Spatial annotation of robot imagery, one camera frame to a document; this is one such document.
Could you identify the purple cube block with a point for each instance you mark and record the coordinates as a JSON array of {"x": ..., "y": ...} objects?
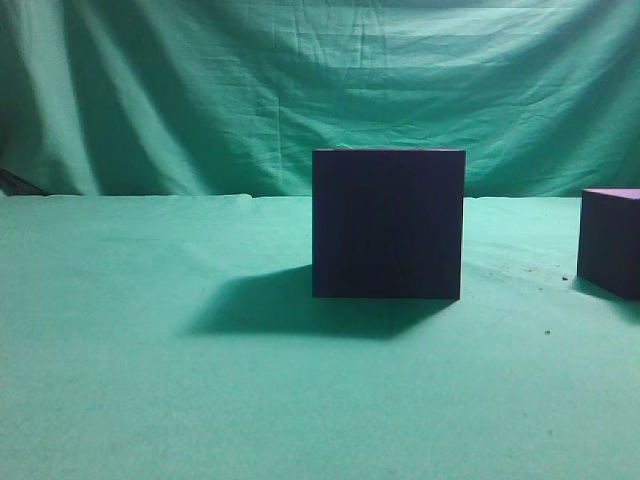
[{"x": 608, "y": 250}]

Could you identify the green table cloth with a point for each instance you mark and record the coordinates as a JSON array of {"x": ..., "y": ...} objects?
[{"x": 177, "y": 338}]

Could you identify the green backdrop cloth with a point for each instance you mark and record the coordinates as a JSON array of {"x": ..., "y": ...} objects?
[{"x": 232, "y": 97}]

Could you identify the dark purple groove box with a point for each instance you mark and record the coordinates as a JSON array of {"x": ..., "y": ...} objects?
[{"x": 387, "y": 223}]

